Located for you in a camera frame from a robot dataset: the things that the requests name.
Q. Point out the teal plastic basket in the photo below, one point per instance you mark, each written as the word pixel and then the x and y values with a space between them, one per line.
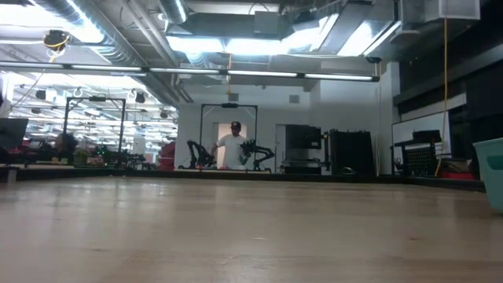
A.
pixel 491 188

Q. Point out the black background robot arm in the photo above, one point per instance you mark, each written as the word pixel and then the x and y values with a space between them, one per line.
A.
pixel 257 151
pixel 200 153

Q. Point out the black cabinet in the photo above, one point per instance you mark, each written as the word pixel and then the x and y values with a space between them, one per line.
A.
pixel 302 137

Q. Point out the red machine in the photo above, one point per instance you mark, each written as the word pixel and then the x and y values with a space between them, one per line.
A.
pixel 167 155

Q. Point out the long tube light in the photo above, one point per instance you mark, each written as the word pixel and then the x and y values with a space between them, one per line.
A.
pixel 196 71

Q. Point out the black panel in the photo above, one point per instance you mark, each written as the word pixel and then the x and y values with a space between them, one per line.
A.
pixel 351 153

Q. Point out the whiteboard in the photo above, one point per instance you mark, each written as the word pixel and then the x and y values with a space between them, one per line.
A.
pixel 416 123

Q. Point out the black cart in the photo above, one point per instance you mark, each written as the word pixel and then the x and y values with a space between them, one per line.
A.
pixel 420 157

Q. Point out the red box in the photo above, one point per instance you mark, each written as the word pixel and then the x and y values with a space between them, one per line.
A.
pixel 456 175

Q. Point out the dark flat monitor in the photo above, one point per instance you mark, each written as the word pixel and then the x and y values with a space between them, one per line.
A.
pixel 12 131

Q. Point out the black table frame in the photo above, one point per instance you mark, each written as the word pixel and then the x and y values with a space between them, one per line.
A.
pixel 275 177

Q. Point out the black gantry frame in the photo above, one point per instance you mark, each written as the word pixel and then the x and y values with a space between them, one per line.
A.
pixel 96 99
pixel 229 105

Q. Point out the grey wall vent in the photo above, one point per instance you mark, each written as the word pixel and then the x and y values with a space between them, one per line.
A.
pixel 294 98
pixel 233 97

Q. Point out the silver ventilation duct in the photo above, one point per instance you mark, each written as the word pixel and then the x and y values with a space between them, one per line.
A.
pixel 173 9

